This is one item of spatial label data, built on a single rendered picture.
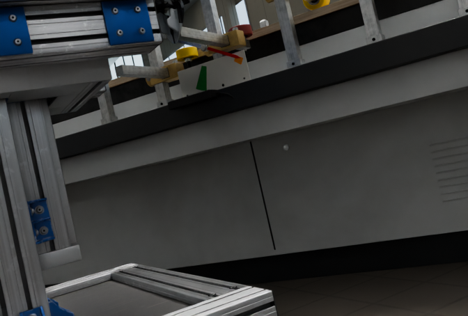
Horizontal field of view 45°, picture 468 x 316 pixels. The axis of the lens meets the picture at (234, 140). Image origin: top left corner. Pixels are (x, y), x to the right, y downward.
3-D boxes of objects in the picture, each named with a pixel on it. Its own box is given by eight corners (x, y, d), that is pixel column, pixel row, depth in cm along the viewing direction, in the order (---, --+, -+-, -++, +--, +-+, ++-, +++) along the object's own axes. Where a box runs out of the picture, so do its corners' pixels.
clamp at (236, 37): (239, 44, 177) (236, 28, 177) (204, 56, 183) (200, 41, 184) (247, 45, 182) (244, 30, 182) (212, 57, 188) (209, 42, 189)
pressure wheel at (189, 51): (205, 74, 204) (198, 43, 204) (184, 77, 201) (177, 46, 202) (199, 79, 211) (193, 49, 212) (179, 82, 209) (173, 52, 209)
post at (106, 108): (111, 122, 204) (84, 3, 206) (100, 125, 206) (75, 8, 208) (118, 122, 208) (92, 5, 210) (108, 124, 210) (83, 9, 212)
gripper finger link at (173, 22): (165, 42, 149) (157, 8, 150) (177, 43, 154) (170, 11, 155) (175, 38, 148) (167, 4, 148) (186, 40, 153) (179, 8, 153)
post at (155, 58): (168, 108, 192) (138, -26, 194) (159, 111, 194) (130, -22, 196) (173, 108, 195) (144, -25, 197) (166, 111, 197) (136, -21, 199)
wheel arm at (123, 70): (125, 76, 169) (122, 62, 169) (116, 79, 170) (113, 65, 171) (199, 80, 207) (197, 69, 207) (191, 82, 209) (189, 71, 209)
